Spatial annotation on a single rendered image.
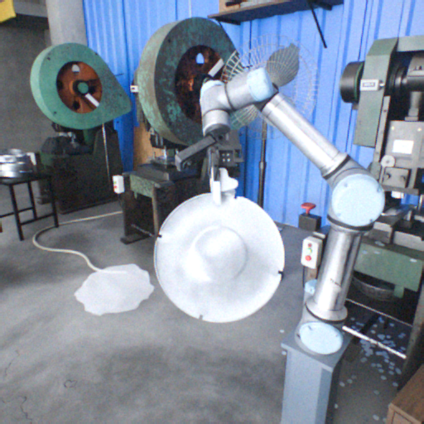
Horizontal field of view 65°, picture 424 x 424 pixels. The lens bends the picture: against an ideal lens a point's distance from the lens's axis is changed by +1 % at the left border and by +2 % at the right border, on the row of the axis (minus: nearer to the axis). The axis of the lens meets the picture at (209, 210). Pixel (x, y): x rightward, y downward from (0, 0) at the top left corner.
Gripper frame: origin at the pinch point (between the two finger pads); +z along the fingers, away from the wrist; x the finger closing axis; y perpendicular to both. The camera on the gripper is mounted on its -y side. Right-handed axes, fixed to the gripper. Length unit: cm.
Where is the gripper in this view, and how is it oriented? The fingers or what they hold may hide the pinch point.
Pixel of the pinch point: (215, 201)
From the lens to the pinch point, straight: 78.1
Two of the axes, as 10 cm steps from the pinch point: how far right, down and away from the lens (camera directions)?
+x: -0.6, 4.3, 9.0
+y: 10.0, -0.4, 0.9
